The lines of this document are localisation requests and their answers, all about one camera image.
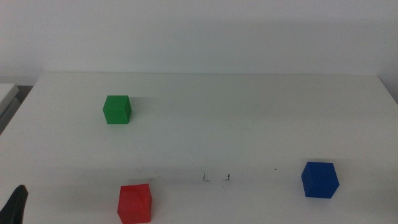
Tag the red cube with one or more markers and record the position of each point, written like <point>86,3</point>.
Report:
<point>134,203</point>

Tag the green cube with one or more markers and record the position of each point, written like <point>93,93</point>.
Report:
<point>117,110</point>

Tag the blue cube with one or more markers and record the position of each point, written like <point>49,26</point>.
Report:
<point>319,180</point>

